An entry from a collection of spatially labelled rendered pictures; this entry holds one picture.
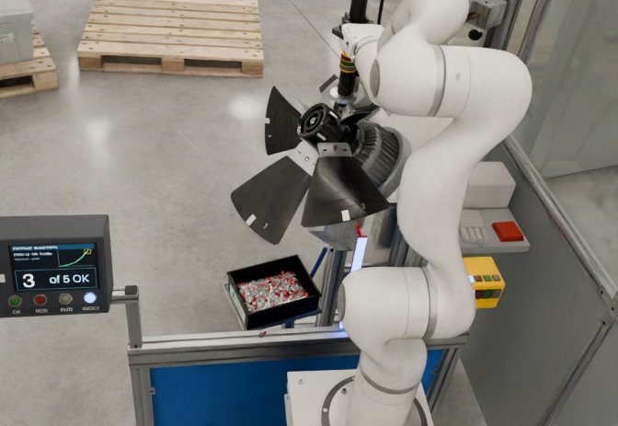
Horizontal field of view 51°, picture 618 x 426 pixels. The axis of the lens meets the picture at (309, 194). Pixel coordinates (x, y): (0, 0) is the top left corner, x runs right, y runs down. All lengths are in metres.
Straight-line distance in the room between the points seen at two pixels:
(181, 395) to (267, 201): 0.58
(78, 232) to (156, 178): 2.16
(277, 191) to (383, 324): 0.88
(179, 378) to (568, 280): 1.15
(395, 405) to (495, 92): 0.62
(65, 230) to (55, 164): 2.31
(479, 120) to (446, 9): 0.16
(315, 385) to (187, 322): 1.48
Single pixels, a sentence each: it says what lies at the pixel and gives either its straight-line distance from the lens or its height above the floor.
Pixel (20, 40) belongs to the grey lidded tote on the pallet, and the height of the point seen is 0.30.
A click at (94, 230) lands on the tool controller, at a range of 1.42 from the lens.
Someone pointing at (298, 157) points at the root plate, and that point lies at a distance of 1.87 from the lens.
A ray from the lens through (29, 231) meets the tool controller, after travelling 1.45.
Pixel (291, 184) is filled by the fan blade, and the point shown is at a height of 1.05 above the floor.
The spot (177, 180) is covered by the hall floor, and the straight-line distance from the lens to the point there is 3.55.
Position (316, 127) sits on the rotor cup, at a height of 1.23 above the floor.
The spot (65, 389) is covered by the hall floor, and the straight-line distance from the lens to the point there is 2.72.
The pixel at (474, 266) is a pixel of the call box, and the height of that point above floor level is 1.07.
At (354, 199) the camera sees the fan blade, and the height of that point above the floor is 1.18.
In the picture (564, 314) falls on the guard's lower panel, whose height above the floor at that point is 0.79.
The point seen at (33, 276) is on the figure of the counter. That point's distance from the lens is 1.46.
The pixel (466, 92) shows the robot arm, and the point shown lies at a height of 1.78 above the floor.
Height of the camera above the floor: 2.20
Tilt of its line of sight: 39 degrees down
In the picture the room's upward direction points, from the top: 8 degrees clockwise
